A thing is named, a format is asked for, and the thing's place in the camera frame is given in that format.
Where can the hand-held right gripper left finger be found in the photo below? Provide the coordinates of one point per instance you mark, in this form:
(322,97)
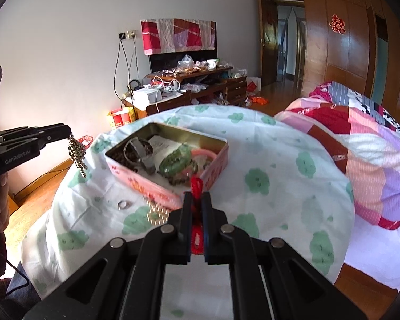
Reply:
(187,218)

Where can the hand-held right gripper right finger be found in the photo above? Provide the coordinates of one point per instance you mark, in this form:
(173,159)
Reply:
(207,218)

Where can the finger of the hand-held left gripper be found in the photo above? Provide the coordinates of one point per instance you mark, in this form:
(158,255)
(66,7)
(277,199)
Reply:
(13,133)
(58,131)

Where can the pink tin box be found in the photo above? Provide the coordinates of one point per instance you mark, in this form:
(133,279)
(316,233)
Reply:
(143,186)

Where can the pink bangle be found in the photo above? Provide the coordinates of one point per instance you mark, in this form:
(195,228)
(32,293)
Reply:
(205,153)

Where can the red yellow box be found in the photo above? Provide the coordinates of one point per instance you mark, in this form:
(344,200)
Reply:
(120,118)

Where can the white bedsheet with green clouds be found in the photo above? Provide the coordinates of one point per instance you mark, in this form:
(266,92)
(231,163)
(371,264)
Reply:
(269,206)

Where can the white paper leaflet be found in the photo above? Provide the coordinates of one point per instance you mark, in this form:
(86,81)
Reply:
(160,143)

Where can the white box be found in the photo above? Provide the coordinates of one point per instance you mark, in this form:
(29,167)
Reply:
(145,97)

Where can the wooden television cabinet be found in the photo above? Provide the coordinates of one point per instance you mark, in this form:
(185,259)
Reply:
(173,101)

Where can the black television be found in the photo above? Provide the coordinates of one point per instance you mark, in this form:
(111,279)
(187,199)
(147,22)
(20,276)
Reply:
(160,63)

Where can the orange plastic bag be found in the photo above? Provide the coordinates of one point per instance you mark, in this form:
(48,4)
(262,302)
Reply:
(258,100)

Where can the red and white gift bag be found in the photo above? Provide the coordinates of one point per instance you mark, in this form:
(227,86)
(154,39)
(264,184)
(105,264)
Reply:
(253,86)

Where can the clear plastic bag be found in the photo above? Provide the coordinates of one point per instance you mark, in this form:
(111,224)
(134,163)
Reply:
(186,61)

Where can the red and pink cloth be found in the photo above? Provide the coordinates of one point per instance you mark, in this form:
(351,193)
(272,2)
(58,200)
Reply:
(173,36)

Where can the patchwork quilt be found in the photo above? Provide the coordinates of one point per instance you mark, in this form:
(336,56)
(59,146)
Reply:
(369,160)

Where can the wooden door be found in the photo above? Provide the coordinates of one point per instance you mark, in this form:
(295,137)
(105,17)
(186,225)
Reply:
(268,46)

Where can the wooden wardrobe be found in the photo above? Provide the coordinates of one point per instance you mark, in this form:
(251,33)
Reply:
(336,60)

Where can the red paper cutout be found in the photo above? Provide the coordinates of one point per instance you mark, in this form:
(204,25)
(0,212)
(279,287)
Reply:
(337,24)

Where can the wall socket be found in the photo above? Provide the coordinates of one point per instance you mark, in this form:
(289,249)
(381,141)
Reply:
(130,35)

